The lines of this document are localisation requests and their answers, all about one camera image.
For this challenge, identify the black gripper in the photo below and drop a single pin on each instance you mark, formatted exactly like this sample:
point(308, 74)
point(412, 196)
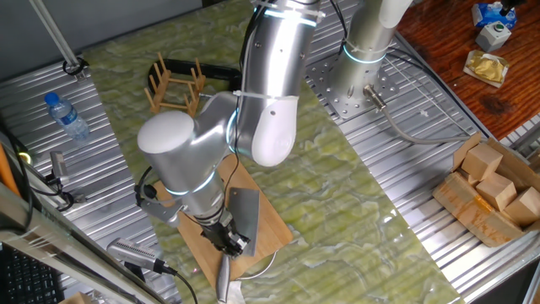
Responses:
point(217, 234)

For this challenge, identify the stainless steel cleaver knife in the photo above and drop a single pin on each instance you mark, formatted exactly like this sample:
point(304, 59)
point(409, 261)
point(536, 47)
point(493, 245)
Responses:
point(246, 215)

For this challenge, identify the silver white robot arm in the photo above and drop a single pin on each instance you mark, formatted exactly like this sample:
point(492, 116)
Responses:
point(181, 160)

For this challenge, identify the wooden knife rack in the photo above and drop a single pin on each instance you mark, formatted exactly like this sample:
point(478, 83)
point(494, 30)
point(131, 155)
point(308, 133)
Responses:
point(158, 97)

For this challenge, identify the bamboo cutting board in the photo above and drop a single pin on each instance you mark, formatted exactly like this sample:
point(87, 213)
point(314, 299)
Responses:
point(270, 228)

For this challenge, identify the crumpled white tissue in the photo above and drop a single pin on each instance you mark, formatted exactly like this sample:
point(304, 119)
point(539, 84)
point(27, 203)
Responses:
point(236, 293)

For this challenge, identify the silver ribbed handheld device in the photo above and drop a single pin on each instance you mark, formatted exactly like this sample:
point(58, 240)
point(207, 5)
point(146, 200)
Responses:
point(133, 253)

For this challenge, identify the green marble pattern mat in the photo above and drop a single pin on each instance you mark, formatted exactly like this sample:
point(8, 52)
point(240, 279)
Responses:
point(337, 190)

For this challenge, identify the large light wooden block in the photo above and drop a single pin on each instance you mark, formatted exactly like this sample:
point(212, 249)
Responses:
point(76, 299)

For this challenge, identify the black C-clamp with steel screw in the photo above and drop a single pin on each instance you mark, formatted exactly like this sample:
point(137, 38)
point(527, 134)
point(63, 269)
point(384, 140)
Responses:
point(211, 69)

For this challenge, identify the black keyboard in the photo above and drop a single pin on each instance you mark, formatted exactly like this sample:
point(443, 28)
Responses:
point(25, 278)

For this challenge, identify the clear water bottle blue label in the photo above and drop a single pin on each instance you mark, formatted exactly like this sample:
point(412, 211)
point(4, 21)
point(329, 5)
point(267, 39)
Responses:
point(67, 116)

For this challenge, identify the brown cardboard box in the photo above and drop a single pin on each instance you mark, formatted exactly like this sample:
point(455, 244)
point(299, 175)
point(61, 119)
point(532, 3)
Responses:
point(472, 211)

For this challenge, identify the light wooden cube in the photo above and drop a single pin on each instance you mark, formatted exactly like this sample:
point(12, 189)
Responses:
point(523, 207)
point(497, 192)
point(483, 162)

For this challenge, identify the slanted aluminium pole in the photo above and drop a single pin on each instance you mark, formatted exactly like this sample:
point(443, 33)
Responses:
point(55, 36)

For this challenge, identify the gold foil packet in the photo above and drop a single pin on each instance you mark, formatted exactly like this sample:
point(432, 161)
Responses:
point(486, 68)

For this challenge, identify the grey emergency button box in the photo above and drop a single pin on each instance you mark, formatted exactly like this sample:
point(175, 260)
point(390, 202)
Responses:
point(493, 37)

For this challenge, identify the blue tissue pack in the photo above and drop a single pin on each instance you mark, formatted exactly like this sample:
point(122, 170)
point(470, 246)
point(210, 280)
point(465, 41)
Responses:
point(489, 14)

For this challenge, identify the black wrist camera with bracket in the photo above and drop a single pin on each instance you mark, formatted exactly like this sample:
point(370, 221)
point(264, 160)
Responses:
point(162, 211)

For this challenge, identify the aluminium frame bar with bracket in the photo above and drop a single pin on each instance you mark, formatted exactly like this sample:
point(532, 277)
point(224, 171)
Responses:
point(84, 262)

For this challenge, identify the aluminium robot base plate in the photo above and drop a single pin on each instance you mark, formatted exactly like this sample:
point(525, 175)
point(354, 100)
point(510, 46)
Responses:
point(325, 84)

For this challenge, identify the small camera on metal mount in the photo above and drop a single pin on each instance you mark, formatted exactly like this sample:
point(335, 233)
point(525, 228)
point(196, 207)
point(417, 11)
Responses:
point(58, 164)

